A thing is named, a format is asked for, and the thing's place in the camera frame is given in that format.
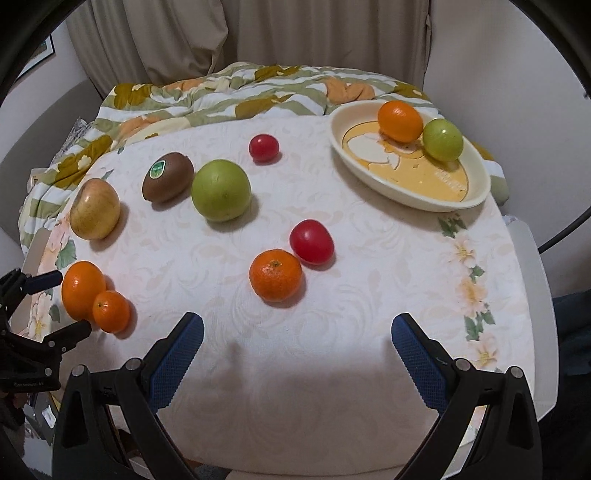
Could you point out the dark blue cloth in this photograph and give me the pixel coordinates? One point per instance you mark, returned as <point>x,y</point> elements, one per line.
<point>575,332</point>

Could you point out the small orange mandarin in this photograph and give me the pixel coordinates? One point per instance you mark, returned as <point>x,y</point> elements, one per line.
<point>111,311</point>

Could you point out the small green fruit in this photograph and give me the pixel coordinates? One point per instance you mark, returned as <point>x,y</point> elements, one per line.
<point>442,140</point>

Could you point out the large green fruit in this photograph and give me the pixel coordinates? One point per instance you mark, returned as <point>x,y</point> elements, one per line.
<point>220,190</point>

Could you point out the brown kiwi with green sticker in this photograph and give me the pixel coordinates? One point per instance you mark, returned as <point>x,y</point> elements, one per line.
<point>167,177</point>

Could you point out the white embossed floral cloth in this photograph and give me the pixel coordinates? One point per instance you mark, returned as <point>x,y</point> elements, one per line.
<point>286,369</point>

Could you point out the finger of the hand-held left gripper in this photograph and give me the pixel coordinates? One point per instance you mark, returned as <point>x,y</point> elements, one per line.
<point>44,280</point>
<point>74,333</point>

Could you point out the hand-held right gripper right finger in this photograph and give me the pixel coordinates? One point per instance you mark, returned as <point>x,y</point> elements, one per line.
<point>418,364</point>

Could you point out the small red tomato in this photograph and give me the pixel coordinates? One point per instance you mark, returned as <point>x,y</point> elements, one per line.
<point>263,147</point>

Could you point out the large red tomato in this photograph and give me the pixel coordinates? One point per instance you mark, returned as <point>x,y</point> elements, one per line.
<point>311,242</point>

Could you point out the framed wall picture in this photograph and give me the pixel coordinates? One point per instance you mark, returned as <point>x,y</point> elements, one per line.
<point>42,50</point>

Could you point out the beige curtain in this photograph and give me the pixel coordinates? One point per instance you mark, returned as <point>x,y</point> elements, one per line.
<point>184,37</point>

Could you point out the green striped floral blanket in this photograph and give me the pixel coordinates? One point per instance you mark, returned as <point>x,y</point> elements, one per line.
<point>221,99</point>

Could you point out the white bowl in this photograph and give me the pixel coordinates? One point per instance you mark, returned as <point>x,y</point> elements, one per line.
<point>406,175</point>

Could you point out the white chair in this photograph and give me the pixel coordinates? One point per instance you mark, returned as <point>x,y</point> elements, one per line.
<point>535,295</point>

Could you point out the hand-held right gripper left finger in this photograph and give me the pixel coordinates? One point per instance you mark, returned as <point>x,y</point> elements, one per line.
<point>178,360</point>

